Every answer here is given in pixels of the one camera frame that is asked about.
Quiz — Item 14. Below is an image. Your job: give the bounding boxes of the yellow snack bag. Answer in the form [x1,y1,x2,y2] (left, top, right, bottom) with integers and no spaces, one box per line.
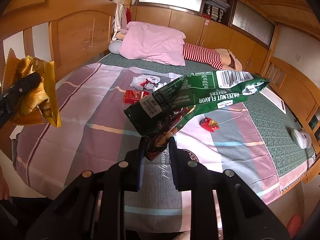
[3,49,62,127]

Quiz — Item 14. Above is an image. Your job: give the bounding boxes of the green wafer bag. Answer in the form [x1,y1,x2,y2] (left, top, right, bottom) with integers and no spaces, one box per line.
[124,70,270,161]

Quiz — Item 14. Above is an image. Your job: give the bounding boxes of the white red plastic wrapper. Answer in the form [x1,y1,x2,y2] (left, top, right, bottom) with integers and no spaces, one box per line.
[130,74,161,90]

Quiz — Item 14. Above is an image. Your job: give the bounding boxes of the person's left hand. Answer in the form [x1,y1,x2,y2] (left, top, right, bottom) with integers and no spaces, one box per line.
[0,167,10,200]

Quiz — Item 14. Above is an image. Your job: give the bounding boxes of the plaid pink grey bedsheet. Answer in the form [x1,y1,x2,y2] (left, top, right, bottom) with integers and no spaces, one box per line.
[12,63,280,233]

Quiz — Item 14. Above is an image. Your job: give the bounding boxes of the small red wrapper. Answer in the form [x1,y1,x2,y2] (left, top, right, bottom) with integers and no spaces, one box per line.
[199,118,220,133]

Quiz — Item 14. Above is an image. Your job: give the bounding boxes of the red cigarette box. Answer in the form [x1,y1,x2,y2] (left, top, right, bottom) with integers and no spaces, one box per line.
[123,90,150,104]

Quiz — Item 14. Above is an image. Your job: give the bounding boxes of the grey blue cushion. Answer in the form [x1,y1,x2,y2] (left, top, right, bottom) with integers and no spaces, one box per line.
[108,40,123,55]

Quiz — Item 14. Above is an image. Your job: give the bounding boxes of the green bed mat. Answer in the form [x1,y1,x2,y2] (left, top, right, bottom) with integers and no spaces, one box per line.
[99,53,316,177]

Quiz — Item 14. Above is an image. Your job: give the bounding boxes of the white flat board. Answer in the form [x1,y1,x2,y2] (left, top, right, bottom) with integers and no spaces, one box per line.
[260,87,286,114]

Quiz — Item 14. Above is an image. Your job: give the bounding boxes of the striped plush doll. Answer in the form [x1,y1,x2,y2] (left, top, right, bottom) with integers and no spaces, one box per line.
[183,43,242,71]

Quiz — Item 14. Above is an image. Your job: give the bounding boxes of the white round device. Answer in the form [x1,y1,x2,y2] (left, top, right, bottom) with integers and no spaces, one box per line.
[291,128,311,150]

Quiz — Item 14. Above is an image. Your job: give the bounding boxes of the pink pillow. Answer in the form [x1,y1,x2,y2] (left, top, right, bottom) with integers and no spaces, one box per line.
[119,21,185,66]

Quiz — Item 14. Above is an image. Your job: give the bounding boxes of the frosted window right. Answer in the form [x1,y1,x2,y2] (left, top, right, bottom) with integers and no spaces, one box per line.
[232,1,275,46]

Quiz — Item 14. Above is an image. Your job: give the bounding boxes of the wooden bed headboard rail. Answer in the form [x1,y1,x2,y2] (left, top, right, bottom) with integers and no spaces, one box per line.
[0,0,118,156]

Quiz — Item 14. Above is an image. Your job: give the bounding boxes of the wooden wall cabinets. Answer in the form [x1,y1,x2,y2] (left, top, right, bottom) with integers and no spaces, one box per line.
[131,5,268,74]

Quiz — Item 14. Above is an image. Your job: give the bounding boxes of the wooden footboard rail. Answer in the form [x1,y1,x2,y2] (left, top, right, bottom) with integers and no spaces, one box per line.
[265,55,320,156]

